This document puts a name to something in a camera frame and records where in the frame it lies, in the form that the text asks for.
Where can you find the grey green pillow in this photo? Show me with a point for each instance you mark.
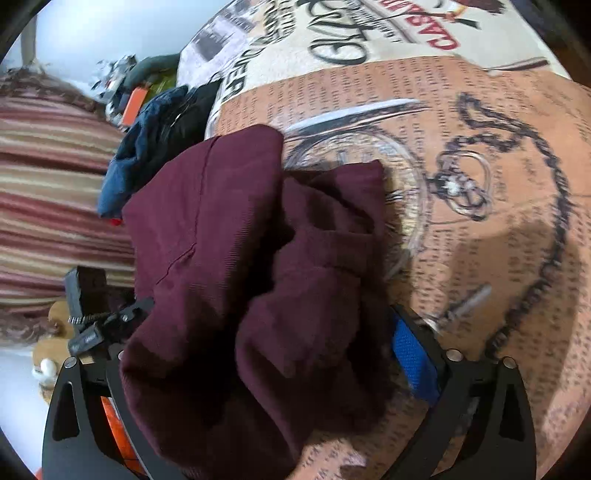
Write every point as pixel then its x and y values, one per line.
pixel 150 67

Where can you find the striped red gold curtain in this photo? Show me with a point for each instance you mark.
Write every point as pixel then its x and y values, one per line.
pixel 55 150

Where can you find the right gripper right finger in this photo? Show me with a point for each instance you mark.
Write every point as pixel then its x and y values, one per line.
pixel 479 424

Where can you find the folded blue jeans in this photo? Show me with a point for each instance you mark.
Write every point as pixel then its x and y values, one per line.
pixel 140 141

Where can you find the maroon button shirt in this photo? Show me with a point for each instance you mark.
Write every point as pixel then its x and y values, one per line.
pixel 270 317

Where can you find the orange box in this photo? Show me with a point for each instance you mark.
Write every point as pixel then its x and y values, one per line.
pixel 133 106

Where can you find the green camouflage storage box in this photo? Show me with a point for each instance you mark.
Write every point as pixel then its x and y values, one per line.
pixel 163 83

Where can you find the printed newspaper bedspread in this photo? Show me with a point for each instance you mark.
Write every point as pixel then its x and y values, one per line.
pixel 485 141

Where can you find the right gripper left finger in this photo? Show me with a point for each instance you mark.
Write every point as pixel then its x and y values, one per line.
pixel 78 443

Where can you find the clutter pile of papers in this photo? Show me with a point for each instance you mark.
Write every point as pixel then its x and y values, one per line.
pixel 108 88

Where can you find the folded black garment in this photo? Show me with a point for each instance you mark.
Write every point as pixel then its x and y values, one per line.
pixel 182 121

